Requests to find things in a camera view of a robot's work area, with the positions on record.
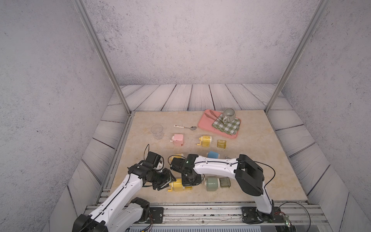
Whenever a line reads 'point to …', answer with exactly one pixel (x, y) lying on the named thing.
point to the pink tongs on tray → (213, 113)
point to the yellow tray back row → (221, 143)
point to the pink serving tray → (206, 122)
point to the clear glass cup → (157, 130)
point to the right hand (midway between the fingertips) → (188, 187)
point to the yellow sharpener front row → (177, 186)
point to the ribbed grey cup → (229, 115)
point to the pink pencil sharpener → (178, 139)
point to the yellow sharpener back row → (205, 140)
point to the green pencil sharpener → (212, 184)
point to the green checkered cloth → (231, 127)
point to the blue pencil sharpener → (211, 154)
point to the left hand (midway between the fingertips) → (175, 182)
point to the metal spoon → (192, 128)
